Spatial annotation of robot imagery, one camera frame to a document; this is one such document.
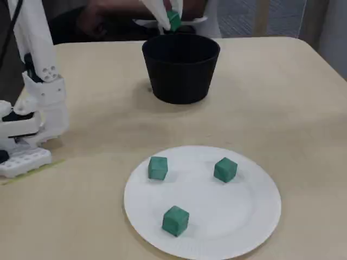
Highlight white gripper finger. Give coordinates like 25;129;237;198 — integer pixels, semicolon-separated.
139;0;172;31
170;0;183;15

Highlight green cube block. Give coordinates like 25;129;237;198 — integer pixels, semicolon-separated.
162;205;190;238
147;156;169;181
166;10;182;32
213;157;239;183

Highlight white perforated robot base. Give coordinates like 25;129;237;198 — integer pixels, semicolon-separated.
0;100;52;179

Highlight black pot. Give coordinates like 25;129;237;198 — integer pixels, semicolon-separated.
142;33;221;105

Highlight white upright background panel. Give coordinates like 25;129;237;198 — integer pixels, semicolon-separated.
205;0;222;38

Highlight grey mesh partition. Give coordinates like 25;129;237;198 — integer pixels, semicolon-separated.
216;0;303;37

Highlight yellow-green base mat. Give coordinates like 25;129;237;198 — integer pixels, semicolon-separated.
0;159;67;186

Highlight white paper plate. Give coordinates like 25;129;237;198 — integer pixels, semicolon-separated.
124;145;282;260

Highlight wooden upright post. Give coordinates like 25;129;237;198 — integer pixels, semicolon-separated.
256;0;269;36

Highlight thick black camera cable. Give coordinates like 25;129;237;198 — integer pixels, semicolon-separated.
0;0;24;71

